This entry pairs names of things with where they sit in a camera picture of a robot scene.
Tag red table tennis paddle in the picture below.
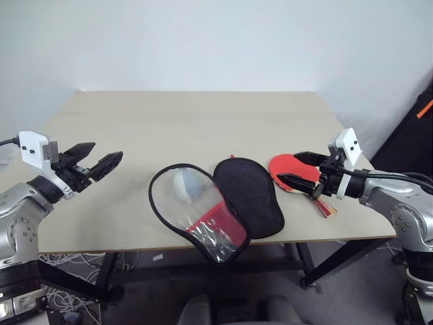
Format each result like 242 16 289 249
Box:
267 152 339 219

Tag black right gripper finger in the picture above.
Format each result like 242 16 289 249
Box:
276 173 319 198
293 151 329 168

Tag white floor cable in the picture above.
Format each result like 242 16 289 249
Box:
384 240 404 265

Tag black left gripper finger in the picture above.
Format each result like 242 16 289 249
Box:
90 151 124 182
66 142 97 163

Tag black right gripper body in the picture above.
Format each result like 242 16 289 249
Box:
312 154 346 201

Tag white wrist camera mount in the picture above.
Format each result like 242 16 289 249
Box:
18 131 75 199
327 127 363 199

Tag black red paddle case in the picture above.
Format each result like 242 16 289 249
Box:
147 155 286 263

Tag orange tag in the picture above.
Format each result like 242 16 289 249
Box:
417 100 433 120

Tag black metal table frame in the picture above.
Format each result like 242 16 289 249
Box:
37 238 390 305

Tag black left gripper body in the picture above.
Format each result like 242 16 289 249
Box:
50 152 94 194

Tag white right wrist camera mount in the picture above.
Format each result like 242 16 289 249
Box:
327 127 363 199

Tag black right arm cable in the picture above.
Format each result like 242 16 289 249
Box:
340 168 433 196

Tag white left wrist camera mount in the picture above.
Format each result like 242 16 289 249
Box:
18 131 75 199

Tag tangled white floor cables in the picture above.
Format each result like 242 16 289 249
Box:
38 251 106 325

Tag white ping pong ball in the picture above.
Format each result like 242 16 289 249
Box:
173 171 194 204

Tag black fabric stand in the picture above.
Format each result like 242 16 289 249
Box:
369 67 433 177

